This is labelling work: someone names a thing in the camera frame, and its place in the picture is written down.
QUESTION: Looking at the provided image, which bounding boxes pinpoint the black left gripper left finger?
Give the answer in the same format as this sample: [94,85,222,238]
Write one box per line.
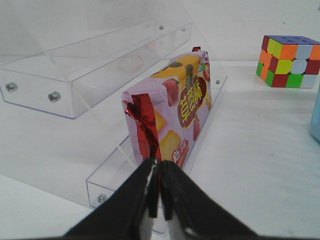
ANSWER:
[64,158,159,238]

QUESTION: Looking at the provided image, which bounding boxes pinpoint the clear acrylic left shelf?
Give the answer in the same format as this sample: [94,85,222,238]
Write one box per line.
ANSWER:
[0,21,228,237]

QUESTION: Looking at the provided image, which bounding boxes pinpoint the light blue plastic basket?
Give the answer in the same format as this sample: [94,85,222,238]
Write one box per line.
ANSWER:
[309,88,320,142]

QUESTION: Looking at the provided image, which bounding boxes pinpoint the pink strawberry cake bag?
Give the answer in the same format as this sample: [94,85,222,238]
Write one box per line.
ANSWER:
[121,46,212,167]

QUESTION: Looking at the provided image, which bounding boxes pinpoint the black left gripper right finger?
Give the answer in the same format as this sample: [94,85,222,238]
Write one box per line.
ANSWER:
[159,160,261,238]

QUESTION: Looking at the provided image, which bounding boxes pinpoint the multicolour puzzle cube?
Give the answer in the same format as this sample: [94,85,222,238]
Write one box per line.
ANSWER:
[256,35,320,89]

